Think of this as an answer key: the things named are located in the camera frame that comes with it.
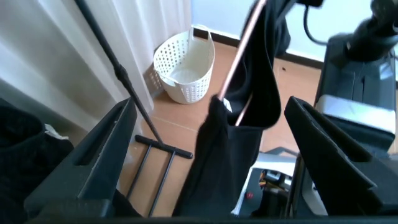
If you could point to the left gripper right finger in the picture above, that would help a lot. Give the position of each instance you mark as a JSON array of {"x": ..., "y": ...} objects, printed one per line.
[{"x": 339, "y": 177}]

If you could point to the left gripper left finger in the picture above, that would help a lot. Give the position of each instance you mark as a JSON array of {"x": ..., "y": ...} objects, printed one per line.
[{"x": 93, "y": 174}]

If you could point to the black shorts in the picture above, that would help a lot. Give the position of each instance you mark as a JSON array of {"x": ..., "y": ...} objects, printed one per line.
[{"x": 21, "y": 161}]

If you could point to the black garment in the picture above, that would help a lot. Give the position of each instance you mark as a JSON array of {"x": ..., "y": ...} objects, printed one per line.
[{"x": 224, "y": 161}]

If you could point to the pink clothes hanger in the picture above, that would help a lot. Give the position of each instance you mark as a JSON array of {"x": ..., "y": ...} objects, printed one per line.
[{"x": 239, "y": 49}]

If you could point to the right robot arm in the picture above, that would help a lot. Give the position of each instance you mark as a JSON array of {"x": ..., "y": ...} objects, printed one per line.
[{"x": 373, "y": 34}]

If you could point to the black clothes rack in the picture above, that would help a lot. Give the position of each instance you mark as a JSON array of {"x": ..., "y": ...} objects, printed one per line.
[{"x": 122, "y": 76}]

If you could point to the white laundry basket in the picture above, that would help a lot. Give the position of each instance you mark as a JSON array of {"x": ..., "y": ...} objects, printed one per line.
[{"x": 186, "y": 90}]

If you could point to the beige curtain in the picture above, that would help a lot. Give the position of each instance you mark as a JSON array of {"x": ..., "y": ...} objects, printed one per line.
[{"x": 62, "y": 46}]

